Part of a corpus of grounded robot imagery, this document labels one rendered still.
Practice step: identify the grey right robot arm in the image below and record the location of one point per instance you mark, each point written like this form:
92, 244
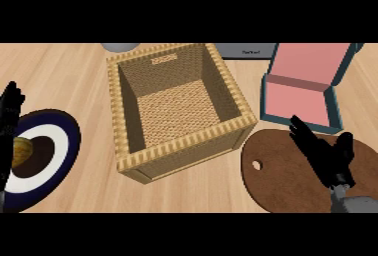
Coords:
352, 201

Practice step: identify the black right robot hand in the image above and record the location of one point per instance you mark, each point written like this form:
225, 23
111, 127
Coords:
322, 156

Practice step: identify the round brown cutting board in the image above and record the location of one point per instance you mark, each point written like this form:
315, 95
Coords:
285, 176

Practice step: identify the grey flat appliance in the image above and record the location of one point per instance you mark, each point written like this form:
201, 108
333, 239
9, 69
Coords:
245, 50

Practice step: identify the tan wicker basket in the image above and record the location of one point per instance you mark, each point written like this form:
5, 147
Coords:
177, 110

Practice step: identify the teal box with pink lining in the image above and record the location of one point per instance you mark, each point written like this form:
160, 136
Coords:
307, 83

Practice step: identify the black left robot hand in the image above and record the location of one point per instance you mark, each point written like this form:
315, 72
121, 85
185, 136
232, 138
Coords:
9, 110

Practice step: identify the grey round object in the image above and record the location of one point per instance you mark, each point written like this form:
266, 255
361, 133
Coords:
120, 47

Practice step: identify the blue and white plate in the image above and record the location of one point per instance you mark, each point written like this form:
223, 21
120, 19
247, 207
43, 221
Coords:
45, 160

